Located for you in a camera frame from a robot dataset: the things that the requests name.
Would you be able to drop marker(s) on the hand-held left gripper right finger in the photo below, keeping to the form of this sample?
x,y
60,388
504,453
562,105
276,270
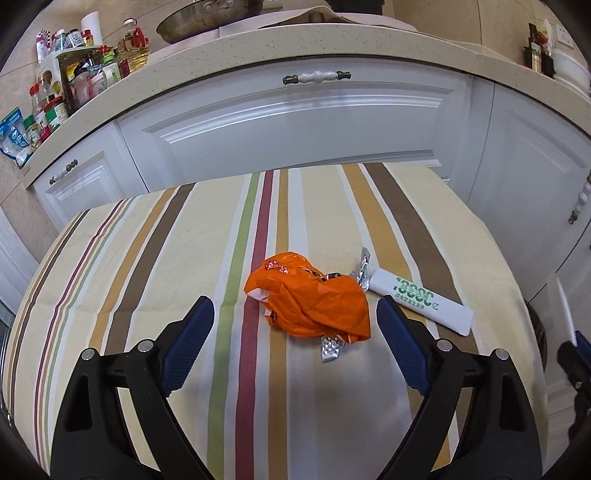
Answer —
x,y
404,346

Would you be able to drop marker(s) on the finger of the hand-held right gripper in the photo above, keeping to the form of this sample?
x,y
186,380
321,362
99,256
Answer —
x,y
583,344
571,364

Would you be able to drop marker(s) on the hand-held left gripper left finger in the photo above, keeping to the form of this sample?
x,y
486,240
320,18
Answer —
x,y
189,344

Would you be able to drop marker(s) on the white sachet with green print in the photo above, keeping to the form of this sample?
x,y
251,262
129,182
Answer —
x,y
425,301

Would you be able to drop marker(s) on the orange foil wrapper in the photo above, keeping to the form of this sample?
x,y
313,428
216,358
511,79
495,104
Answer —
x,y
309,300

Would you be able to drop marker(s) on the striped tablecloth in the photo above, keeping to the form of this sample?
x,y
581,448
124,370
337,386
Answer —
x,y
184,240

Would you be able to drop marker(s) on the white cabinet door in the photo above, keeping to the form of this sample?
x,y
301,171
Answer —
x,y
87,194
531,175

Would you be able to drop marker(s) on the white cabinet drawer front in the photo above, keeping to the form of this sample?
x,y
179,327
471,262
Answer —
x,y
277,134

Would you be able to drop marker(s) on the blue and white bag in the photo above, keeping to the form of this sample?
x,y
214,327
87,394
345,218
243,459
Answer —
x,y
14,136

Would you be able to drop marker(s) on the white lidded container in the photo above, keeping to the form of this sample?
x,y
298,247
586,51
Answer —
x,y
572,69

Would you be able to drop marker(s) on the group of condiment bottles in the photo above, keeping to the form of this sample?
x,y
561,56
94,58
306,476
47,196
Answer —
x,y
55,101

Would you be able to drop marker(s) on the dark olive oil bottle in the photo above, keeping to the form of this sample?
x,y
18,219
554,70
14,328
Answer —
x,y
535,50

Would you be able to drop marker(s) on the yellow cooking oil bottle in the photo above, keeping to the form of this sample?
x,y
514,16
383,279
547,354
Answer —
x,y
135,48

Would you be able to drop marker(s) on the white condiment rack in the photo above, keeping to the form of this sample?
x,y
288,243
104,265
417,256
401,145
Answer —
x,y
51,69

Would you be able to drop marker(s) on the beige stone countertop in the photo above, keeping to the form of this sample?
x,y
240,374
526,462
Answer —
x,y
277,46

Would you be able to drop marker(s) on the steel wok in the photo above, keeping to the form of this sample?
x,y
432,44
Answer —
x,y
203,21

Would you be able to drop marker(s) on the paper towel roll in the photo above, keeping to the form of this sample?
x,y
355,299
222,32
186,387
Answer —
x,y
91,28

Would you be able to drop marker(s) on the beige stove cover cloth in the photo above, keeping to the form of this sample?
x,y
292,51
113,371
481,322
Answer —
x,y
286,21

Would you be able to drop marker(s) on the black lidded pot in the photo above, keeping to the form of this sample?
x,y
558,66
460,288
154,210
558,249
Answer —
x,y
358,5

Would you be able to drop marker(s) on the white wall socket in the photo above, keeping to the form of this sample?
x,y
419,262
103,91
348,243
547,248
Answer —
x,y
565,36

